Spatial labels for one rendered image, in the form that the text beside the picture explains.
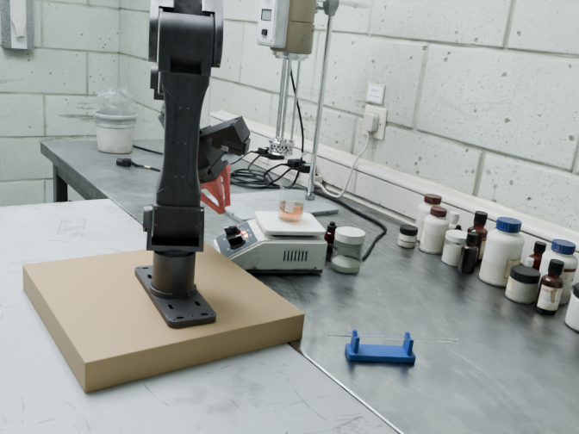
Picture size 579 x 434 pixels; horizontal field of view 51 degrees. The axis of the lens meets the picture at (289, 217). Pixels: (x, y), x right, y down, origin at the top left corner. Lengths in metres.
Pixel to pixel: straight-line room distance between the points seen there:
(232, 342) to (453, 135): 0.87
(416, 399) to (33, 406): 0.47
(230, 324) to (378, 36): 1.08
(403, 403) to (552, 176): 0.71
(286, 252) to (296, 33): 0.57
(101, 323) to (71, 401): 0.12
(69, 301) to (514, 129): 0.98
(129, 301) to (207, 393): 0.20
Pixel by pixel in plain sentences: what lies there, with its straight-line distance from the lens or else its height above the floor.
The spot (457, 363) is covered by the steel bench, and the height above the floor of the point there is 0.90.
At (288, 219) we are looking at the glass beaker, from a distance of 1.17.
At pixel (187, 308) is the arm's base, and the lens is 0.89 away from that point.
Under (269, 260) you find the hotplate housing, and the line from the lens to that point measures 1.14.
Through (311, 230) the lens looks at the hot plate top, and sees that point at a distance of 1.15.
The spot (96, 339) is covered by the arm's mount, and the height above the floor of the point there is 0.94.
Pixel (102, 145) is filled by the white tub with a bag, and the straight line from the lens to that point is 2.07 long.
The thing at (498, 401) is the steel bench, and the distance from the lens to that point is 0.89.
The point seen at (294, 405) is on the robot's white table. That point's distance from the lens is 0.79.
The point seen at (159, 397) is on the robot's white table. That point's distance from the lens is 0.79.
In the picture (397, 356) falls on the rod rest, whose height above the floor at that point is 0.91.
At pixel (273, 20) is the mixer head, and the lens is 1.46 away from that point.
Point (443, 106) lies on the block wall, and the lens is 1.56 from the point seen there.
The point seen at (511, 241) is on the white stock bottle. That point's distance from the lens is 1.26.
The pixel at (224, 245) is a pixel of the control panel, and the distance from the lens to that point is 1.18.
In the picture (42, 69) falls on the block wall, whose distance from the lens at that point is 3.38.
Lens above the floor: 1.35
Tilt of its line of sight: 17 degrees down
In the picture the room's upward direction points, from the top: 6 degrees clockwise
